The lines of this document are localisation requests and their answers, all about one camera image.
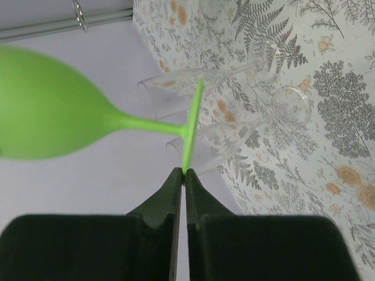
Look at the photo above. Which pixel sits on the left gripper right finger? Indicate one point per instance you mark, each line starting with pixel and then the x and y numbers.
pixel 226 246

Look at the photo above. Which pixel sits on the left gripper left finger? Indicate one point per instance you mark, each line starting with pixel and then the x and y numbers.
pixel 140 245

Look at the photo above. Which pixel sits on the clear wine glass front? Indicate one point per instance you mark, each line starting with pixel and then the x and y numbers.
pixel 172 92

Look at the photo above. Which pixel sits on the clear wine glass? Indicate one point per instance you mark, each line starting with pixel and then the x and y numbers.
pixel 218 142
pixel 172 92

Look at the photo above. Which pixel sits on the green wine glass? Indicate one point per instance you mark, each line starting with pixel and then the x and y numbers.
pixel 49 109

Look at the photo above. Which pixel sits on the chrome wine glass rack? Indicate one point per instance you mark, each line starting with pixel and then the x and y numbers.
pixel 79 15

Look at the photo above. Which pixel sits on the floral table mat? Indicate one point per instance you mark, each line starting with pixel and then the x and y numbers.
pixel 315 88

